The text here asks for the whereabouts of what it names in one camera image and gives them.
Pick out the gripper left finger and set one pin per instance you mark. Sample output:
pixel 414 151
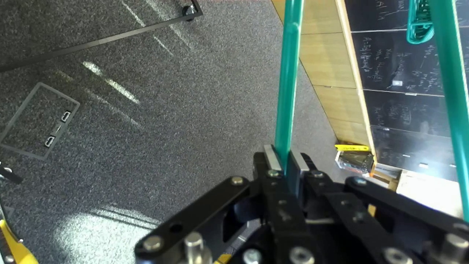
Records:
pixel 275 169

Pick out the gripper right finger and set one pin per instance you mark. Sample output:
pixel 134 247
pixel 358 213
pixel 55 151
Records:
pixel 300 165

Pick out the green hanger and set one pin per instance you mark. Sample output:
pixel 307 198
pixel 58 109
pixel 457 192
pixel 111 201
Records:
pixel 454 74

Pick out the metal clothes rail rack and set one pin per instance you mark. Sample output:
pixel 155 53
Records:
pixel 188 13

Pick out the green hangers on rail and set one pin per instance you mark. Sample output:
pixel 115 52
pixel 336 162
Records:
pixel 420 27

